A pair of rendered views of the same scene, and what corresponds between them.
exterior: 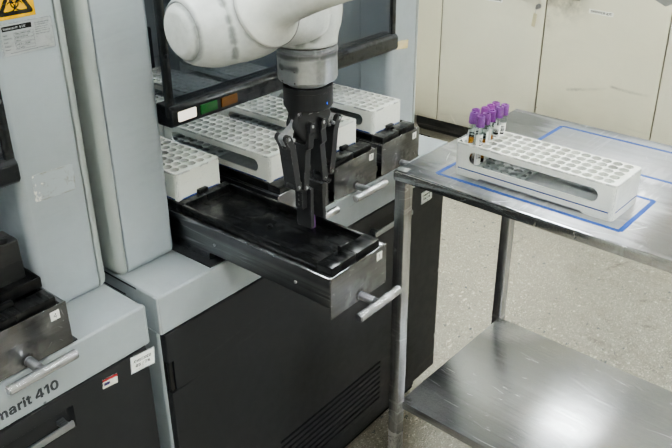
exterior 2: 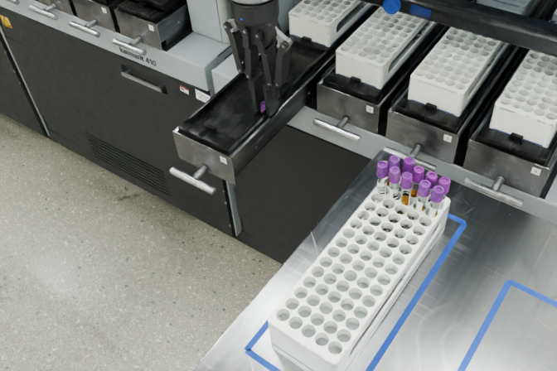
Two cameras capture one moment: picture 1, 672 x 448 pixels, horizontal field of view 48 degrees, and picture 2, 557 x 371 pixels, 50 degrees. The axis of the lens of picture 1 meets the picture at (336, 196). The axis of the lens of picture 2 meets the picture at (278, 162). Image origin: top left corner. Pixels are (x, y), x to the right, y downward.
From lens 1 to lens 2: 1.35 m
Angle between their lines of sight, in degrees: 71
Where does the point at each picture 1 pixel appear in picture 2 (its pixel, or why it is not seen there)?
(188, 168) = (301, 16)
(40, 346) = (145, 37)
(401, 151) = (505, 170)
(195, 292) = not seen: hidden behind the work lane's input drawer
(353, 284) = (197, 154)
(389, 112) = (525, 124)
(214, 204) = (297, 54)
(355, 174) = (419, 137)
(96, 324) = (181, 54)
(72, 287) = (205, 30)
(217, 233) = not seen: hidden behind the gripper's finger
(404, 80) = not seen: outside the picture
